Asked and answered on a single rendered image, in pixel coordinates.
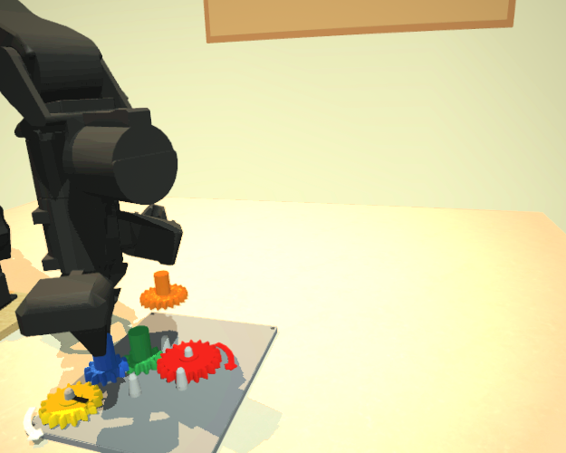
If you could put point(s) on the red gear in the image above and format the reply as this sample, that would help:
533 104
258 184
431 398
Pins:
205 360

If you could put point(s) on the red curved arrow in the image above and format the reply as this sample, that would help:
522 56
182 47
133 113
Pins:
230 365

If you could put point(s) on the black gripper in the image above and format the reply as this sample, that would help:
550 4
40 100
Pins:
82 299

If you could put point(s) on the blue gear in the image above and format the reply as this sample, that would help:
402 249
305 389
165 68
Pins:
107 367

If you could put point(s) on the white curved arrow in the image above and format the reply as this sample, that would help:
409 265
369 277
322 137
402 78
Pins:
34 434

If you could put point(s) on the yellow gear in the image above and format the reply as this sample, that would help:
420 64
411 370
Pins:
56 410

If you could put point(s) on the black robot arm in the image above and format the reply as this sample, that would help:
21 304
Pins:
82 135

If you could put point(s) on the green gear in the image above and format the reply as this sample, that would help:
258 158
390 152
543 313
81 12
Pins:
142 357

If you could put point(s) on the orange gear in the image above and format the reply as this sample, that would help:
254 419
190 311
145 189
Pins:
163 295

